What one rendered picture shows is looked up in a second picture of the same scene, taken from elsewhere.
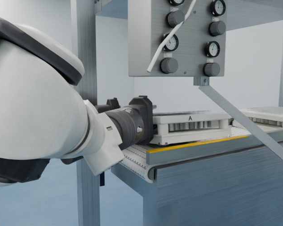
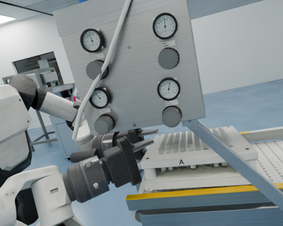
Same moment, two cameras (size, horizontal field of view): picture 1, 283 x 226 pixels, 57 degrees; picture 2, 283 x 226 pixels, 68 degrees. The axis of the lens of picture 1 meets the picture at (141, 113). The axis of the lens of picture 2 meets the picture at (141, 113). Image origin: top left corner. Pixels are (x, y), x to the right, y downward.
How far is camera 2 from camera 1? 52 cm
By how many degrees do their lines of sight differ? 43
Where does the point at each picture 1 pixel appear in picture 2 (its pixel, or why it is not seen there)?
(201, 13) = (141, 44)
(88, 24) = not seen: hidden behind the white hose
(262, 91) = not seen: outside the picture
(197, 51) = (147, 95)
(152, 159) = (131, 206)
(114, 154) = (48, 219)
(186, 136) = (177, 182)
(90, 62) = not seen: hidden behind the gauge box
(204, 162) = (206, 215)
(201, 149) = (198, 201)
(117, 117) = (68, 176)
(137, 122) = (93, 178)
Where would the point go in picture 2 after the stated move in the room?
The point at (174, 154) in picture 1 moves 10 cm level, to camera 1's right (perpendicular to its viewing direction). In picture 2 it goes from (158, 202) to (200, 218)
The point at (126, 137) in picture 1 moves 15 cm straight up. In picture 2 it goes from (76, 196) to (52, 130)
